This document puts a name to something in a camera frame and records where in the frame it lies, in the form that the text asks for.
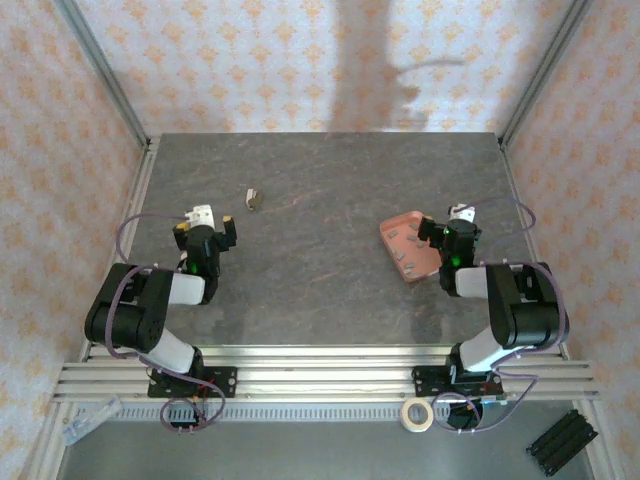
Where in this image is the black aluminium extrusion piece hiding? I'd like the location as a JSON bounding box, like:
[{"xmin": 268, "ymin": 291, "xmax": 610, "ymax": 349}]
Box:
[{"xmin": 525, "ymin": 408, "xmax": 600, "ymax": 477}]

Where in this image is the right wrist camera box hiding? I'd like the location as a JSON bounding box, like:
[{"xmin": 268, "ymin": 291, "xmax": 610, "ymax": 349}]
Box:
[{"xmin": 447, "ymin": 201, "xmax": 477, "ymax": 224}]

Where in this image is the aluminium frame post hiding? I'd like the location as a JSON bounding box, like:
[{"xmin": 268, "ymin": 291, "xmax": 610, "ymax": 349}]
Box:
[
  {"xmin": 52, "ymin": 0, "xmax": 154, "ymax": 151},
  {"xmin": 497, "ymin": 0, "xmax": 596, "ymax": 151}
]

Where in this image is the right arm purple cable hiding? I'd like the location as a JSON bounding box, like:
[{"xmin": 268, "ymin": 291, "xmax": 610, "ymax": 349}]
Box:
[{"xmin": 432, "ymin": 195, "xmax": 572, "ymax": 434}]

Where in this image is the aluminium rail beam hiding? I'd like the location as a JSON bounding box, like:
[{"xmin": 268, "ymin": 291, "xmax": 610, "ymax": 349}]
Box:
[{"xmin": 52, "ymin": 343, "xmax": 601, "ymax": 404}]

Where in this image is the pink plastic tray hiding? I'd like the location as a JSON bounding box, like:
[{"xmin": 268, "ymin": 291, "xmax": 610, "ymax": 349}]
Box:
[{"xmin": 378, "ymin": 210, "xmax": 444, "ymax": 286}]

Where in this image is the clear plastic bag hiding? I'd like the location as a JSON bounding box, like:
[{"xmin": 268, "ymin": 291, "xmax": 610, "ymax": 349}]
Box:
[{"xmin": 59, "ymin": 394, "xmax": 124, "ymax": 449}]

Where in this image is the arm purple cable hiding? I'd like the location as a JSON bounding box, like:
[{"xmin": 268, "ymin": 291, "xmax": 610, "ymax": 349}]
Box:
[
  {"xmin": 104, "ymin": 211, "xmax": 227, "ymax": 434},
  {"xmin": 432, "ymin": 195, "xmax": 572, "ymax": 434}
]

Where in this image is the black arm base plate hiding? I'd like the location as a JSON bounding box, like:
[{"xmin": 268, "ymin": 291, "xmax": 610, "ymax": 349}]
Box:
[
  {"xmin": 412, "ymin": 364, "xmax": 503, "ymax": 400},
  {"xmin": 147, "ymin": 366, "xmax": 238, "ymax": 400}
]

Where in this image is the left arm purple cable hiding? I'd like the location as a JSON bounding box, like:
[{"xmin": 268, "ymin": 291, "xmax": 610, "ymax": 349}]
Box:
[{"xmin": 104, "ymin": 211, "xmax": 227, "ymax": 434}]

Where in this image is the white tape roll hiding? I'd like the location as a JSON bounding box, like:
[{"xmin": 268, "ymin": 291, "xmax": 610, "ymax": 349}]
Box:
[{"xmin": 400, "ymin": 397, "xmax": 434, "ymax": 432}]

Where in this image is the aluminium side rail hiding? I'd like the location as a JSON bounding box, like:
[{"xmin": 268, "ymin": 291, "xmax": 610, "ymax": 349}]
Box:
[
  {"xmin": 497, "ymin": 137, "xmax": 571, "ymax": 361},
  {"xmin": 79, "ymin": 137, "xmax": 162, "ymax": 359}
]

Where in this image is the slotted grey cable duct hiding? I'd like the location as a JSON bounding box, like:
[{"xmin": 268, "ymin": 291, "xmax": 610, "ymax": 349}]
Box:
[{"xmin": 107, "ymin": 403, "xmax": 454, "ymax": 425}]

